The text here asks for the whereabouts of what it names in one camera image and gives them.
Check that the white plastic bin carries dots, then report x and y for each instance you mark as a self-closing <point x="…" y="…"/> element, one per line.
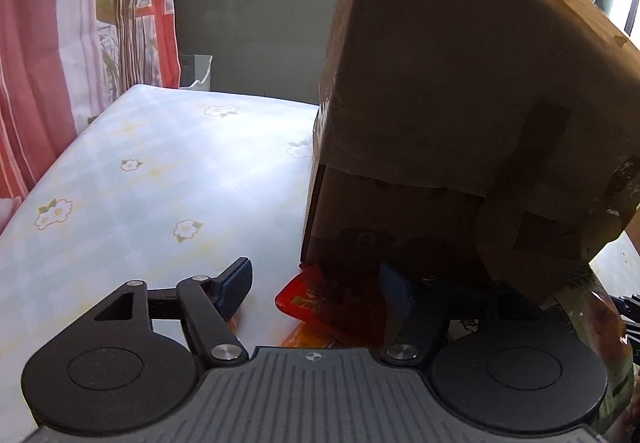
<point x="197" y="70"/>

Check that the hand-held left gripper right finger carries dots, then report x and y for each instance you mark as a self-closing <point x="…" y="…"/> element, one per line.
<point x="395" y="293"/>

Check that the floral tablecloth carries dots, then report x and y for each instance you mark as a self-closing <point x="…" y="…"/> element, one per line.
<point x="150" y="173"/>

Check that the green snack packet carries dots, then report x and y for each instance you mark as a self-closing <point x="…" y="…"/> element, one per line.
<point x="607" y="338"/>

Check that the printed pink curtain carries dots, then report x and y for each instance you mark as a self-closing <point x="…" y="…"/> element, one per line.
<point x="50" y="48"/>

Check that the red snack packet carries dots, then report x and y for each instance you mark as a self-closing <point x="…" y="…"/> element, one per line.
<point x="325" y="298"/>

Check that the orange snack packet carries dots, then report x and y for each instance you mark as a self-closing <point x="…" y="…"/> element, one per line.
<point x="310" y="337"/>

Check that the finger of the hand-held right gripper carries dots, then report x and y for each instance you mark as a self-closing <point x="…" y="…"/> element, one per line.
<point x="632" y="338"/>

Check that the cardboard box with plastic liner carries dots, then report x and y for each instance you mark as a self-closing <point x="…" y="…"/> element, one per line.
<point x="450" y="98"/>

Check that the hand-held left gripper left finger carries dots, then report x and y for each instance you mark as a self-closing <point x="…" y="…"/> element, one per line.
<point x="232" y="290"/>

